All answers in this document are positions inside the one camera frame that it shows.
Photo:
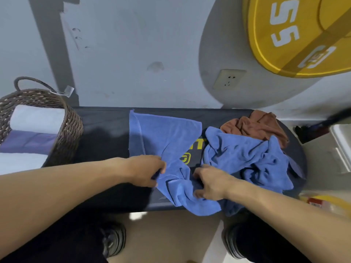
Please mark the yellow plastic bag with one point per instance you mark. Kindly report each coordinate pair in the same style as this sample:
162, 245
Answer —
334, 204

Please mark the folded white towel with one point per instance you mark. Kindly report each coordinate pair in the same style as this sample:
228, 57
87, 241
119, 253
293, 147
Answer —
19, 162

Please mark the red packet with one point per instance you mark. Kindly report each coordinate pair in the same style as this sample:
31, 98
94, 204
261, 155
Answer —
315, 202

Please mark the person's left leg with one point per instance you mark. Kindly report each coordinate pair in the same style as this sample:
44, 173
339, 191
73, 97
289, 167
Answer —
68, 238

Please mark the blue towel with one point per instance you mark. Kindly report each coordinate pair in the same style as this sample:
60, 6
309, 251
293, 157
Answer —
164, 134
246, 158

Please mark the person's left thumb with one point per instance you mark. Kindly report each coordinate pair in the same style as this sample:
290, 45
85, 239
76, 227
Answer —
153, 182

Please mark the white wall socket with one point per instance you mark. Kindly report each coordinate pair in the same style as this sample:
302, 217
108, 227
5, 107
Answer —
229, 79

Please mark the person's left hand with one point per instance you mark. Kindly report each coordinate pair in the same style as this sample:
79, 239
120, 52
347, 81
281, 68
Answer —
139, 169

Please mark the person's right hand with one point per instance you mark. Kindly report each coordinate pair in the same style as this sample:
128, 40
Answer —
216, 183

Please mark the person's left black shoe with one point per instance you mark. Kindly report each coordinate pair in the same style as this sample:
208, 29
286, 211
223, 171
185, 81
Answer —
113, 238

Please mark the person's right leg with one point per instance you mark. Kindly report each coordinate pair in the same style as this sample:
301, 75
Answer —
263, 243

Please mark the white plastic box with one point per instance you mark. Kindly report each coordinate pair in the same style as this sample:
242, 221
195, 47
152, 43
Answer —
342, 145

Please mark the yellow weight plate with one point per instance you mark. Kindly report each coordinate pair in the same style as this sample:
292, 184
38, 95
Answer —
301, 38

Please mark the person's black shoe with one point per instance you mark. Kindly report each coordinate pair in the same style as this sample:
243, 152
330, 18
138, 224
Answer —
230, 239
113, 238

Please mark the black bar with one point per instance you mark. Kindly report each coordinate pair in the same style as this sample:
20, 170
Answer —
315, 130

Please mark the person's right thumb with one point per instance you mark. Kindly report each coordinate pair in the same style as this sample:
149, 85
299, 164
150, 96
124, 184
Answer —
199, 193

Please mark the brown towel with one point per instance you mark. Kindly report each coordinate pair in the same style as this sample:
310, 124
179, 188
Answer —
255, 127

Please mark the person's right forearm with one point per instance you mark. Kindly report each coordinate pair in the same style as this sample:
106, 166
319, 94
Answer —
288, 219

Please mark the person's leg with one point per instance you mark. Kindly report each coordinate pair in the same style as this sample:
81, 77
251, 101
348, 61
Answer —
263, 243
68, 238

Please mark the folded purple towel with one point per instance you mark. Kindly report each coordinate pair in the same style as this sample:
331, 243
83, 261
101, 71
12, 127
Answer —
27, 142

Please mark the black padded bench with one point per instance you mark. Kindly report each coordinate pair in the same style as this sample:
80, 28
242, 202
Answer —
104, 128

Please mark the person's right black shoe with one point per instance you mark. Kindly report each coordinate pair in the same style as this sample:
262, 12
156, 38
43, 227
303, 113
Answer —
230, 239

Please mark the clear basket tag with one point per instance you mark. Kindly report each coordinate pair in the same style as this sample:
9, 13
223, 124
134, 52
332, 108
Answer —
65, 91

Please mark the crumpled blue towel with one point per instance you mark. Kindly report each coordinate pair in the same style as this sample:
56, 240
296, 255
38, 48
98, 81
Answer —
246, 158

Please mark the person's left forearm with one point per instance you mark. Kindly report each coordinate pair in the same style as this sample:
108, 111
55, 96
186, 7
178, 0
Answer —
60, 194

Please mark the brown wicker basket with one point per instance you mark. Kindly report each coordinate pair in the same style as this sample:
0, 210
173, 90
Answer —
70, 125

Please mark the rolled white towel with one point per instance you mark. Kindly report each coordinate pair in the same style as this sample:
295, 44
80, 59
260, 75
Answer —
35, 119

